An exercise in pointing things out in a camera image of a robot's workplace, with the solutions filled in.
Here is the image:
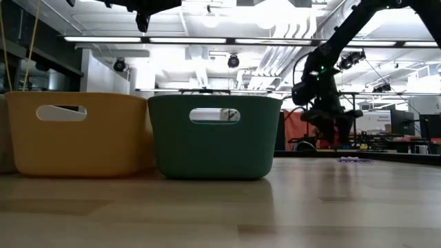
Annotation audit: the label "white sign board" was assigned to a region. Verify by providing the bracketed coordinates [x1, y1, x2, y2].
[356, 110, 393, 134]

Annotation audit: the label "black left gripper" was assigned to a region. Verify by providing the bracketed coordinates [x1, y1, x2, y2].
[103, 0, 183, 34]

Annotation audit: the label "purple plastic spider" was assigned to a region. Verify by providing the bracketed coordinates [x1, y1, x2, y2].
[336, 156, 374, 164]

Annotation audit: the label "green plastic bin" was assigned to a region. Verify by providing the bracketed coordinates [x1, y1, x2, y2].
[147, 94, 284, 180]

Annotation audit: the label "silver ventilation duct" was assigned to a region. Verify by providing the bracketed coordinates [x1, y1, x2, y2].
[302, 0, 359, 72]

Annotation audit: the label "black computer monitor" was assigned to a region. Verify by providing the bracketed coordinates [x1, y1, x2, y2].
[390, 109, 416, 137]
[419, 114, 441, 141]

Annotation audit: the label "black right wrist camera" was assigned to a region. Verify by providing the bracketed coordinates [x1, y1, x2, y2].
[291, 80, 316, 106]

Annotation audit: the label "white LED light strip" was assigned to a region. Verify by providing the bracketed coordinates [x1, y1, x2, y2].
[403, 41, 438, 48]
[347, 40, 398, 47]
[234, 39, 312, 45]
[149, 37, 227, 44]
[64, 37, 143, 43]

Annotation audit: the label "red curtain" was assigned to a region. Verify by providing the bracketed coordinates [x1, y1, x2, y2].
[283, 110, 320, 152]

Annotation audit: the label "black background robot arms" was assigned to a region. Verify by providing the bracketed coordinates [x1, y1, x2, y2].
[351, 125, 384, 149]

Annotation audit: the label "yellow plastic bin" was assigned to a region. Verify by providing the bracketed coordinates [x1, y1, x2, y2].
[4, 90, 155, 178]

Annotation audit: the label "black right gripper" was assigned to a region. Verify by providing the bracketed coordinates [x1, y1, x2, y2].
[300, 71, 365, 146]

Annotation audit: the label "yellow cable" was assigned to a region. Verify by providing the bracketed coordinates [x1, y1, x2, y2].
[0, 0, 41, 92]

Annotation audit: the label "cluttered background desk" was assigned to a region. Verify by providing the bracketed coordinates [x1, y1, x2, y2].
[358, 136, 441, 155]

